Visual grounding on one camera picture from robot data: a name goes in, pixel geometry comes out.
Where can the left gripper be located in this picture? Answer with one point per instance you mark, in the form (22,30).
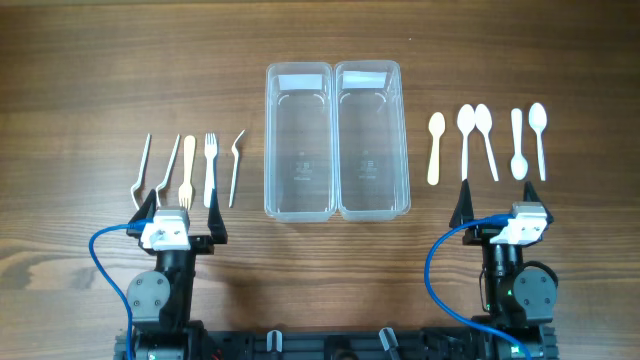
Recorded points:
(204,244)

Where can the right clear plastic container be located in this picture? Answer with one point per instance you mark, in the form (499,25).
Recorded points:
(373,156)

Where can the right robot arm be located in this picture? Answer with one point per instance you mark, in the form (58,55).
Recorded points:
(518,296)

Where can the left clear plastic container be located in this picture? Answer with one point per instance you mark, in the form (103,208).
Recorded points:
(299,181)

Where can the white side-lying fork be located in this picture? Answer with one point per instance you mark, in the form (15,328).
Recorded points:
(163,185)
(236,154)

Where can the far left white fork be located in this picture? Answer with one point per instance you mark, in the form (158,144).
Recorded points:
(142,168)

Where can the white plastic fork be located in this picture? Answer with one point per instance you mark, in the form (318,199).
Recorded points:
(211,152)

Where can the white plastic spoon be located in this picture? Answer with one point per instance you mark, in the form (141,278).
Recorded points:
(484,123)
(466,123)

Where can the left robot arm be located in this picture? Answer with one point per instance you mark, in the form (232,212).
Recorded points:
(160,299)

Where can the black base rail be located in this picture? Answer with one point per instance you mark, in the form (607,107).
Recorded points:
(427,343)

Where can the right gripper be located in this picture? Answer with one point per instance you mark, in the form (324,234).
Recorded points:
(464,210)

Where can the short white spoon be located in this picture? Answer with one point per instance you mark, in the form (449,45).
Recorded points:
(518,163)

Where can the clear plastic container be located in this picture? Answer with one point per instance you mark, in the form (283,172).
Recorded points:
(373,156)
(299,181)

